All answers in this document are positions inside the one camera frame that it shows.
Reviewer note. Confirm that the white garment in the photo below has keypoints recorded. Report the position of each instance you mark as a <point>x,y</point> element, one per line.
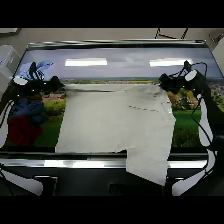
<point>113,120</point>

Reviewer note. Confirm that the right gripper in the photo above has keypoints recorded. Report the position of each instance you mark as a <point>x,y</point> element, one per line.
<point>169,83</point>

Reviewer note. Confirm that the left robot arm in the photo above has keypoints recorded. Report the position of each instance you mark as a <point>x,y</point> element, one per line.
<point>20,87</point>

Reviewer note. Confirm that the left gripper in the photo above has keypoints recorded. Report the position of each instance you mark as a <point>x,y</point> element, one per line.
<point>54,85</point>

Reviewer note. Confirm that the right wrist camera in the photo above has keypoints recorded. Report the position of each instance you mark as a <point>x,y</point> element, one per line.
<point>186,67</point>

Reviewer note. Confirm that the silver frame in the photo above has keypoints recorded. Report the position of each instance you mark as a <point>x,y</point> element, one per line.
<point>83,163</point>

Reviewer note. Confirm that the brown garment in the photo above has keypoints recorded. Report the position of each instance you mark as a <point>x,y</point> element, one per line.
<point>33,97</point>

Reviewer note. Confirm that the red garment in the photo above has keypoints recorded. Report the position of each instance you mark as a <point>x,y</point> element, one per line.
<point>23,131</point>

